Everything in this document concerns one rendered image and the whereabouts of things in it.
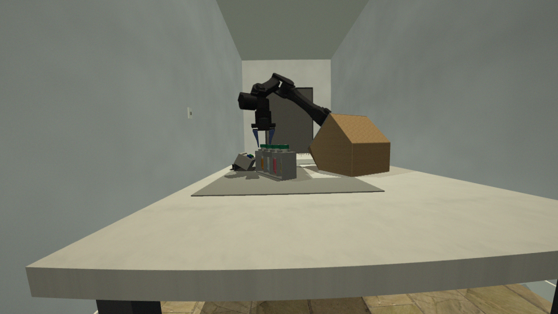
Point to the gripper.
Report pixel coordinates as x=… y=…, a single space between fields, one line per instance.
x=263 y=127

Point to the grey sloping control panel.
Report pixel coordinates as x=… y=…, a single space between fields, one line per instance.
x=244 y=162

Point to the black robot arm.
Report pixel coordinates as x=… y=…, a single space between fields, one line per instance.
x=256 y=100

